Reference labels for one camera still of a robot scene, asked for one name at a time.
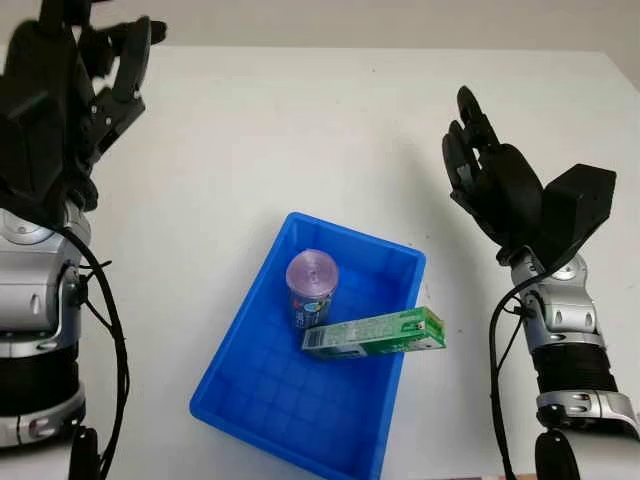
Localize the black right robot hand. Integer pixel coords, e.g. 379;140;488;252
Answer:
441;85;545;250

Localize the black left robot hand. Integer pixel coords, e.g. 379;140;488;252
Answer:
0;0;169;214

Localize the green toothpaste box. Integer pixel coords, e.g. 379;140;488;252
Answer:
300;305;445;360

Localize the purple-lidded can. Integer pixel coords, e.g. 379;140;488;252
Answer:
285;251;340;331

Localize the blue plastic tray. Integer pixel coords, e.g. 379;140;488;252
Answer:
188;211;428;480

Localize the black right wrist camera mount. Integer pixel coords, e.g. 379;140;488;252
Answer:
529;163;617;274

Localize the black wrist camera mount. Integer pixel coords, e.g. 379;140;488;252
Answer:
529;163;617;274
0;79;61;221

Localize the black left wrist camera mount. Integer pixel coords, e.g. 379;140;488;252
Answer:
0;79;61;221

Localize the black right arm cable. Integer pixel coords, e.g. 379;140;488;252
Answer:
489;272;546;480

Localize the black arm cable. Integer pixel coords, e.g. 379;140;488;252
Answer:
54;224;131;480
489;272;546;480

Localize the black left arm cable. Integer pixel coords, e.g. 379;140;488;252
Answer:
54;224;131;480

